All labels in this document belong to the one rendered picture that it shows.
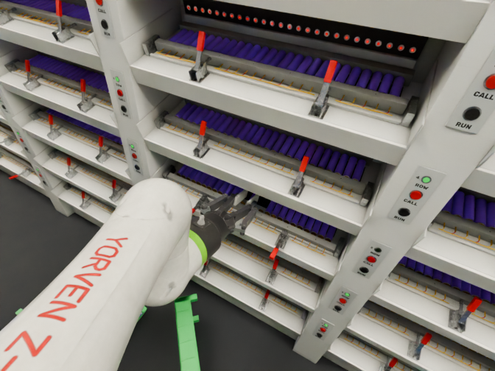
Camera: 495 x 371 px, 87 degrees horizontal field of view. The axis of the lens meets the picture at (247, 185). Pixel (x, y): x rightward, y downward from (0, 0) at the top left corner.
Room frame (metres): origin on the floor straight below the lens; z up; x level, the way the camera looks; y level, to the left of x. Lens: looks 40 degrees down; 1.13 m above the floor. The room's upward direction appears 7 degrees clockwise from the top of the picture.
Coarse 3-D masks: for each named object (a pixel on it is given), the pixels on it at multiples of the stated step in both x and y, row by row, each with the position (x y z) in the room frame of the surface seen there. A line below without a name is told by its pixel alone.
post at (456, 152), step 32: (480, 32) 0.38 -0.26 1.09; (448, 64) 0.43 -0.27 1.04; (480, 64) 0.37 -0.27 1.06; (448, 96) 0.37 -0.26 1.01; (448, 128) 0.36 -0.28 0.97; (416, 160) 0.37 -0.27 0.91; (448, 160) 0.36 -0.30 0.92; (480, 160) 0.34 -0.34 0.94; (384, 192) 0.38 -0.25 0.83; (448, 192) 0.34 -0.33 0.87; (384, 224) 0.37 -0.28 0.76; (416, 224) 0.35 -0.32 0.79; (352, 256) 0.37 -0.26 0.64; (352, 288) 0.36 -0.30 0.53; (320, 352) 0.35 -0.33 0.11
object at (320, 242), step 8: (168, 176) 0.65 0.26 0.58; (176, 176) 0.65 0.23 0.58; (184, 184) 0.62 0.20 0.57; (192, 184) 0.62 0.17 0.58; (192, 192) 0.60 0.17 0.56; (200, 192) 0.60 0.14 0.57; (208, 192) 0.59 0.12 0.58; (216, 192) 0.60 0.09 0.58; (232, 208) 0.55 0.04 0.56; (256, 216) 0.52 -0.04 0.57; (264, 216) 0.52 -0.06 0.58; (256, 224) 0.51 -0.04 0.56; (272, 224) 0.50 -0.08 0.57; (280, 224) 0.50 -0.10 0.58; (288, 224) 0.50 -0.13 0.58; (288, 232) 0.48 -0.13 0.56; (296, 232) 0.48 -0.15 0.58; (304, 232) 0.48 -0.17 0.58; (304, 240) 0.47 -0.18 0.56; (312, 240) 0.46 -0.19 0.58; (320, 240) 0.46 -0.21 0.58; (328, 248) 0.44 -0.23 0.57
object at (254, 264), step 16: (224, 240) 0.58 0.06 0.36; (240, 240) 0.57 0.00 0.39; (224, 256) 0.53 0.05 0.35; (240, 256) 0.53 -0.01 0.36; (256, 256) 0.53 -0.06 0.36; (240, 272) 0.49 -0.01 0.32; (256, 272) 0.48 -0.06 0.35; (272, 272) 0.46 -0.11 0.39; (288, 272) 0.48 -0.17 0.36; (304, 272) 0.47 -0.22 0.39; (272, 288) 0.44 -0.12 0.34; (288, 288) 0.44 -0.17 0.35; (304, 288) 0.44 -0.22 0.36; (320, 288) 0.44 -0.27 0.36; (304, 304) 0.39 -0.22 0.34
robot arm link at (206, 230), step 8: (200, 216) 0.36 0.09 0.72; (192, 224) 0.35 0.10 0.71; (200, 224) 0.35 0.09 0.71; (208, 224) 0.36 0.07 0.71; (200, 232) 0.33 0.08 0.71; (208, 232) 0.34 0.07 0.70; (216, 232) 0.35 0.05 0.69; (208, 240) 0.32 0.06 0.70; (216, 240) 0.34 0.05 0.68; (208, 248) 0.31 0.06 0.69; (216, 248) 0.33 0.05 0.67; (208, 256) 0.31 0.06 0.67
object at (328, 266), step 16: (160, 176) 0.65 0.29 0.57; (224, 192) 0.62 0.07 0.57; (256, 240) 0.47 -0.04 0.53; (272, 240) 0.47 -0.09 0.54; (288, 240) 0.47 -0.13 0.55; (336, 240) 0.47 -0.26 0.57; (288, 256) 0.43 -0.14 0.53; (304, 256) 0.43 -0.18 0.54; (320, 256) 0.43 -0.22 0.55; (336, 256) 0.43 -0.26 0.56; (320, 272) 0.40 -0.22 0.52; (336, 272) 0.37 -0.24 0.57
